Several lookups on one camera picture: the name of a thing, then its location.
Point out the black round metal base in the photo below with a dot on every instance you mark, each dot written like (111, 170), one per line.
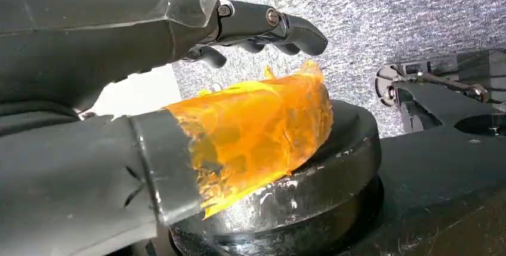
(316, 191)

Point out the black robot leg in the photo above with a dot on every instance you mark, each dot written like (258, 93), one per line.
(442, 167)

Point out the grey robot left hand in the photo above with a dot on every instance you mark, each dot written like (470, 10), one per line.
(79, 29)

